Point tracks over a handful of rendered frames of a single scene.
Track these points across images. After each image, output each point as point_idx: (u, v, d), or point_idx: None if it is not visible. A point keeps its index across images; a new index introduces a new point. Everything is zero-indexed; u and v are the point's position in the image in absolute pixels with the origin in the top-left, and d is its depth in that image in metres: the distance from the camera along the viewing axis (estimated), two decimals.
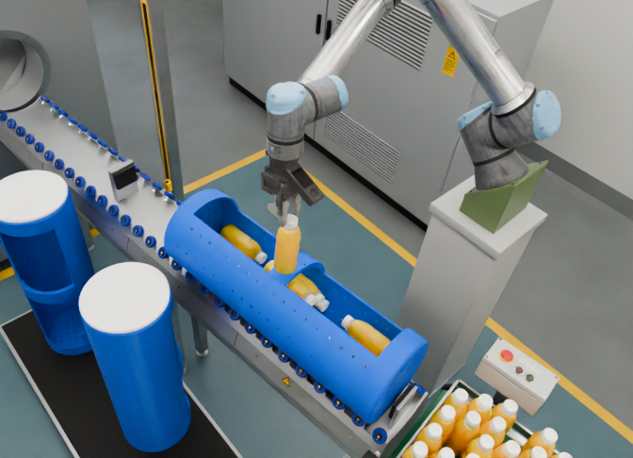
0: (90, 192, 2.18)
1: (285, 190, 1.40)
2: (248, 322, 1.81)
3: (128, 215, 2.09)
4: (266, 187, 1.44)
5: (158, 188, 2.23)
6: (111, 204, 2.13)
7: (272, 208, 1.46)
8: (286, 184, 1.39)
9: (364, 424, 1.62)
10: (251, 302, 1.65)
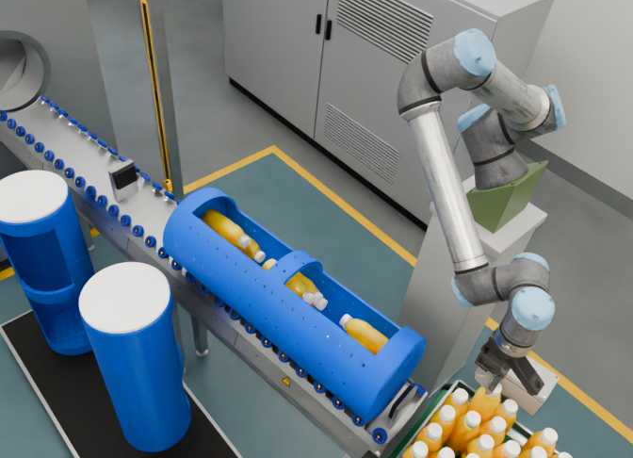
0: (90, 192, 2.18)
1: (505, 375, 1.41)
2: (247, 323, 1.81)
3: (128, 215, 2.09)
4: (480, 363, 1.45)
5: (158, 188, 2.23)
6: (111, 204, 2.13)
7: (481, 380, 1.49)
8: (508, 369, 1.41)
9: (365, 422, 1.61)
10: (250, 301, 1.66)
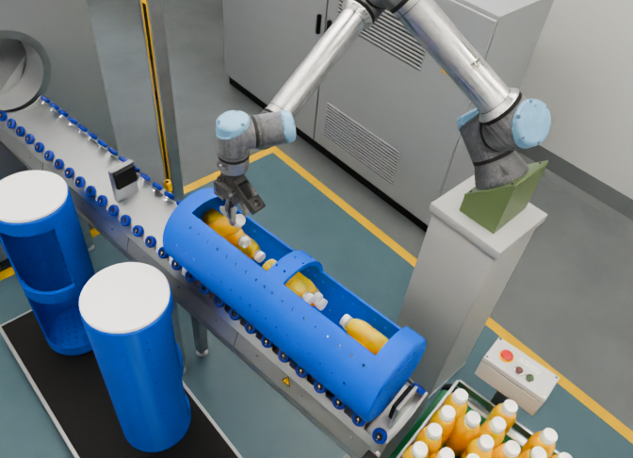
0: (90, 192, 2.18)
1: (233, 199, 1.63)
2: (247, 323, 1.81)
3: (128, 215, 2.09)
4: (218, 192, 1.67)
5: (158, 188, 2.23)
6: (111, 204, 2.13)
7: (223, 210, 1.70)
8: (234, 193, 1.62)
9: (365, 422, 1.61)
10: (250, 301, 1.66)
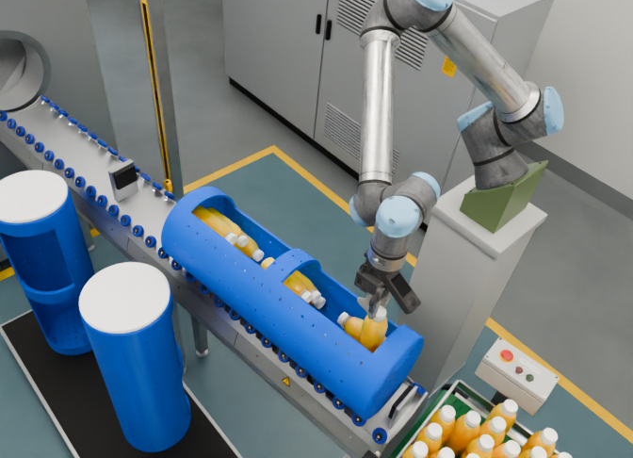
0: (90, 192, 2.18)
1: (381, 294, 1.38)
2: (246, 324, 1.82)
3: (128, 215, 2.09)
4: (360, 284, 1.42)
5: (158, 188, 2.23)
6: (111, 204, 2.13)
7: (363, 302, 1.45)
8: (383, 288, 1.37)
9: (365, 419, 1.61)
10: (248, 299, 1.66)
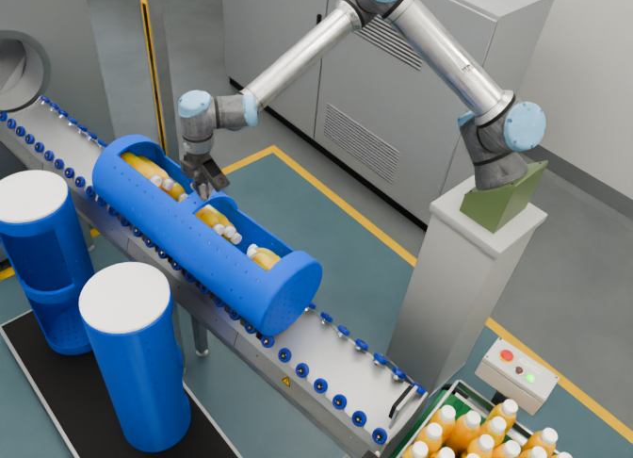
0: (90, 192, 2.18)
1: (199, 177, 1.69)
2: (250, 322, 1.81)
3: (129, 223, 2.09)
4: (185, 171, 1.73)
5: None
6: (108, 210, 2.13)
7: (194, 188, 1.77)
8: (199, 171, 1.68)
9: (362, 413, 1.62)
10: (164, 230, 1.83)
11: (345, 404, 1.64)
